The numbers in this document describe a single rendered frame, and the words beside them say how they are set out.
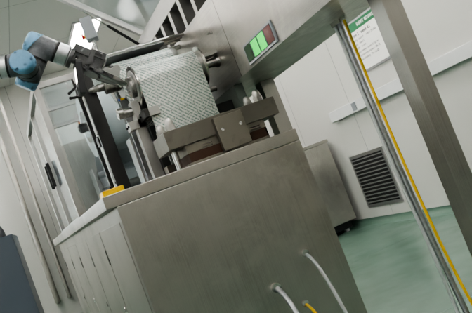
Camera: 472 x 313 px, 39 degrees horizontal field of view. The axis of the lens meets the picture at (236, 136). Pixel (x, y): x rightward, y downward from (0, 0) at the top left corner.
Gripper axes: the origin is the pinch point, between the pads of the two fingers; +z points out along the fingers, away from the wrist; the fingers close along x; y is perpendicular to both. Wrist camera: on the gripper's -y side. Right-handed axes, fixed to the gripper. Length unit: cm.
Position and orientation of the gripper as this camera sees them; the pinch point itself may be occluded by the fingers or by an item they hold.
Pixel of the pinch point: (121, 84)
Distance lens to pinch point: 241.2
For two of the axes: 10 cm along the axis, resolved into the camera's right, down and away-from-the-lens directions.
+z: 9.1, 3.6, 2.3
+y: 2.9, -9.1, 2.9
